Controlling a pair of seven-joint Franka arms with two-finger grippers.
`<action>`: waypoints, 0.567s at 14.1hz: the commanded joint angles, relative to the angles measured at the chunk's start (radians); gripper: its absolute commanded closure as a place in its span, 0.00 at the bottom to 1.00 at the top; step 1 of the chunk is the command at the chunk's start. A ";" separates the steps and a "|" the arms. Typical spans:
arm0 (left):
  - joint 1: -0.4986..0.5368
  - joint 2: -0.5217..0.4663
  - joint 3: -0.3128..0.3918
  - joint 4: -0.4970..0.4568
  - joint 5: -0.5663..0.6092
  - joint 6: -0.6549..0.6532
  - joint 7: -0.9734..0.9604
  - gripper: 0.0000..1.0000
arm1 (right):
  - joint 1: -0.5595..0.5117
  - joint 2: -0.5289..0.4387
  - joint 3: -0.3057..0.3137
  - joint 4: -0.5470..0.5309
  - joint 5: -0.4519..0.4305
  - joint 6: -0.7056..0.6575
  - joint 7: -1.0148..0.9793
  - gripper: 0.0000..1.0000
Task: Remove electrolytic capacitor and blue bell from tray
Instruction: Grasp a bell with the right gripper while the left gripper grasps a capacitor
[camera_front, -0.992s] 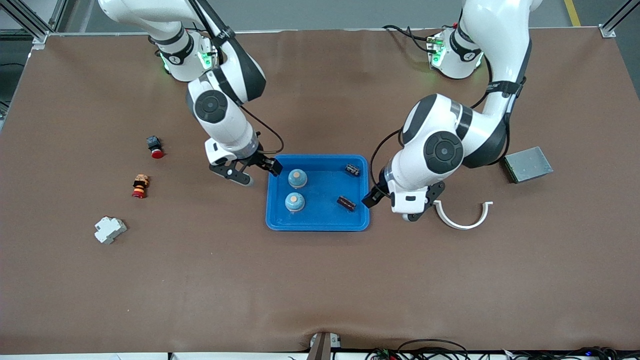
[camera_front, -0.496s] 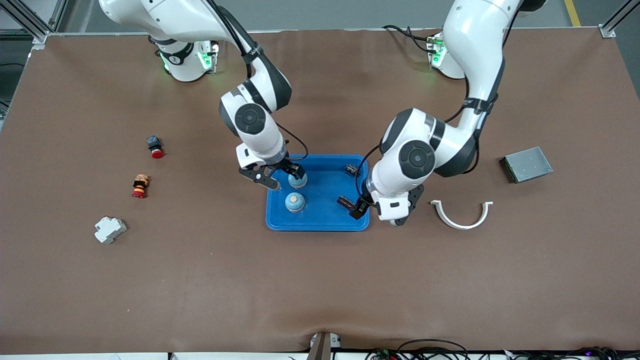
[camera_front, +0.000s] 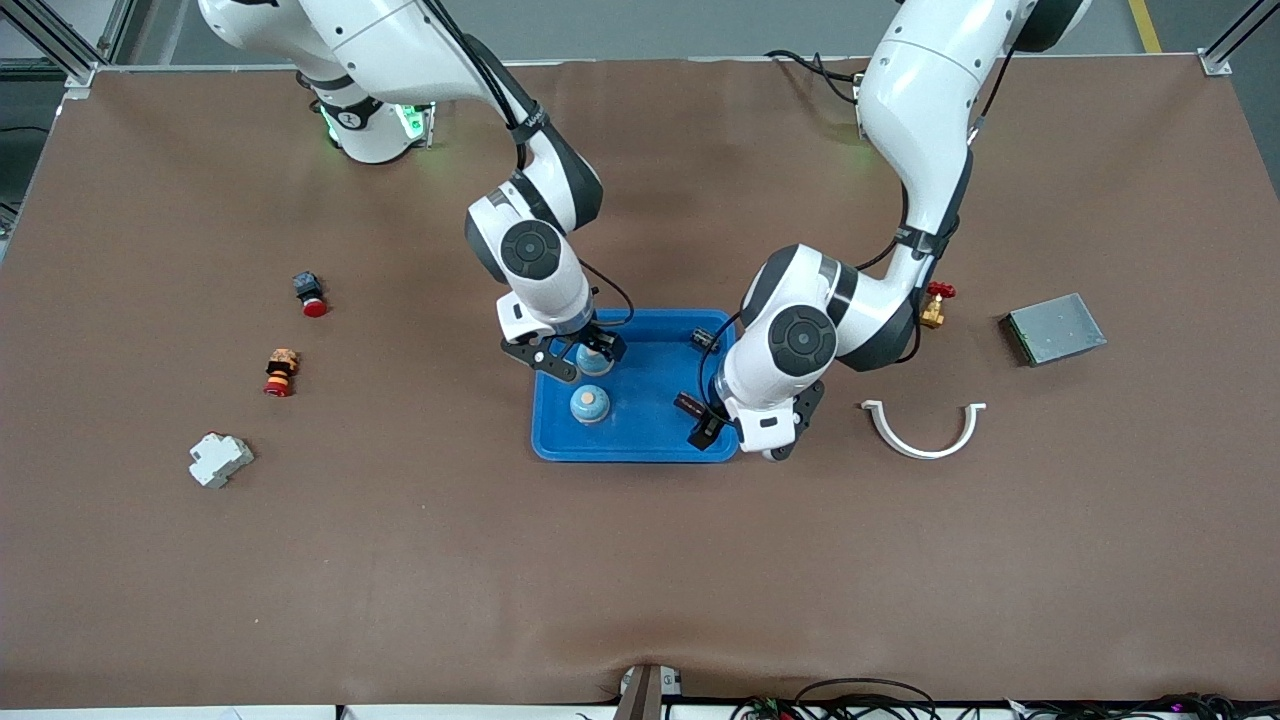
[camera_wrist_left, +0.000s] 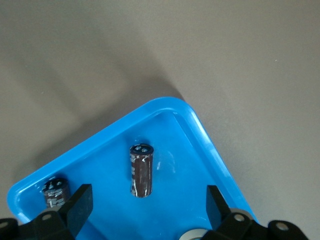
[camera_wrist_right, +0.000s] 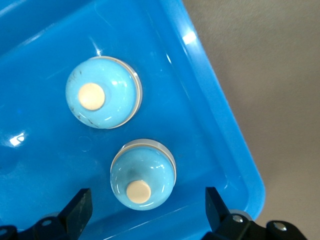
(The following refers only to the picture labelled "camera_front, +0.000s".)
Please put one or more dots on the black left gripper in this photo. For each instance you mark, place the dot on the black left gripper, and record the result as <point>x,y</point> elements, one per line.
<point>711,398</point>

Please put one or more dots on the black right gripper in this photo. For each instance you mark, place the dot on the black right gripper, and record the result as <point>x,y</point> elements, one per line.
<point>598,341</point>

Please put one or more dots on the blue call bell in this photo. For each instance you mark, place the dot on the blue call bell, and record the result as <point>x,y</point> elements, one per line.
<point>589,405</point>
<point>593,364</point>

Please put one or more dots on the dark brown cylindrical capacitor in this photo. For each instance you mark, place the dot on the dark brown cylindrical capacitor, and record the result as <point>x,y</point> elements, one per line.
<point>688,403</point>
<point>704,339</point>

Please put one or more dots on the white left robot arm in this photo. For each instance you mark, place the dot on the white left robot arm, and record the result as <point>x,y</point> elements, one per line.
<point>920,100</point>

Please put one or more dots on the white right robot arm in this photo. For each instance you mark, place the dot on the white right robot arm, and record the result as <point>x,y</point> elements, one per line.
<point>400,50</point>

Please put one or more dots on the blue plastic tray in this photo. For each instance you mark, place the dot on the blue plastic tray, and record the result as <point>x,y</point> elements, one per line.
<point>650,380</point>

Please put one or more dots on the white half-round pipe clamp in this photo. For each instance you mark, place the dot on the white half-round pipe clamp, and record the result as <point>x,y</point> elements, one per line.
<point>925,454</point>

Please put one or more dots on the brown table cover mat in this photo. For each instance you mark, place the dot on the brown table cover mat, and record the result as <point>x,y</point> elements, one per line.
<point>400,560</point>

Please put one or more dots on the red yellow emergency stop button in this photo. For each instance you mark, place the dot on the red yellow emergency stop button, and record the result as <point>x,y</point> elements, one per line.
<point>281,372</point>

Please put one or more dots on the grey metal power supply box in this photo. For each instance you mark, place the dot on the grey metal power supply box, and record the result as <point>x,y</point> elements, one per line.
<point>1055,330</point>

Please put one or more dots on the white circuit breaker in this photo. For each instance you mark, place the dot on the white circuit breaker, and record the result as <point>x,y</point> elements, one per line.
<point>220,460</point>

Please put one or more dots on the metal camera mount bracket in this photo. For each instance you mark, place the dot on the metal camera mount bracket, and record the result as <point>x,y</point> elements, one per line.
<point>645,695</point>

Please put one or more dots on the red push button switch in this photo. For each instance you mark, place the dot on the red push button switch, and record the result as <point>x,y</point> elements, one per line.
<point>310,293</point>

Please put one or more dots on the aluminium frame post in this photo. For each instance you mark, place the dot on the aluminium frame post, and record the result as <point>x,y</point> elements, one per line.
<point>70,55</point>
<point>1225,45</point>

